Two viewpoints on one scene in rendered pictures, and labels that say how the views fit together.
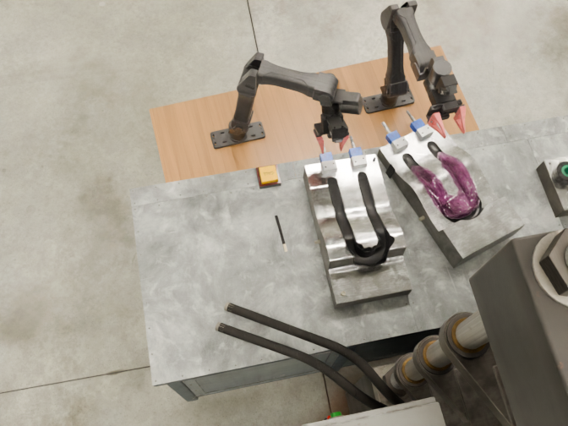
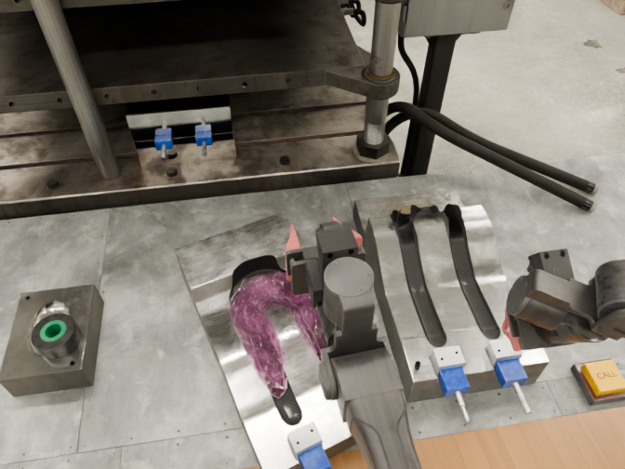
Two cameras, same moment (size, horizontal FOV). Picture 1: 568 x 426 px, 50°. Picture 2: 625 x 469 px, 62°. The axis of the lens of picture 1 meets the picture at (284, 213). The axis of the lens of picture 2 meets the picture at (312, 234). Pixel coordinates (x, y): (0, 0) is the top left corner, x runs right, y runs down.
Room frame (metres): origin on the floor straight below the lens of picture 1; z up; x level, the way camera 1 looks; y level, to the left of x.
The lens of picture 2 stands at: (1.49, -0.44, 1.76)
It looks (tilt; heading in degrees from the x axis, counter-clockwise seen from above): 48 degrees down; 186
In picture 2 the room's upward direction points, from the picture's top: straight up
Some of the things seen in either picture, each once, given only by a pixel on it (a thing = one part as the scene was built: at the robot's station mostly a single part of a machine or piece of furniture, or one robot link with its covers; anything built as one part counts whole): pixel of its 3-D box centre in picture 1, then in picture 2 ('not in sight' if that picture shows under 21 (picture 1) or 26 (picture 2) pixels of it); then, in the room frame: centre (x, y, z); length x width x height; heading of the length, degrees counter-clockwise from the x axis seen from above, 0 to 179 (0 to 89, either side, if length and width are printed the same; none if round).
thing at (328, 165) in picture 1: (325, 156); (512, 378); (1.03, -0.13, 0.89); 0.13 x 0.05 x 0.05; 16
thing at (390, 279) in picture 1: (356, 226); (437, 271); (0.78, -0.25, 0.87); 0.50 x 0.26 x 0.14; 15
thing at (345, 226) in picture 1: (360, 216); (439, 263); (0.80, -0.26, 0.92); 0.35 x 0.16 x 0.09; 15
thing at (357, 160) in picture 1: (355, 151); (455, 386); (1.05, -0.24, 0.89); 0.13 x 0.05 x 0.05; 16
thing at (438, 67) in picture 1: (434, 69); (351, 328); (1.17, -0.44, 1.24); 0.12 x 0.09 x 0.12; 19
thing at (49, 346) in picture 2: (565, 172); (56, 335); (1.03, -0.99, 0.89); 0.08 x 0.08 x 0.04
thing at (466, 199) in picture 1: (448, 182); (281, 318); (0.95, -0.57, 0.90); 0.26 x 0.18 x 0.08; 33
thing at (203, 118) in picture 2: not in sight; (184, 87); (0.15, -0.99, 0.87); 0.50 x 0.27 x 0.17; 15
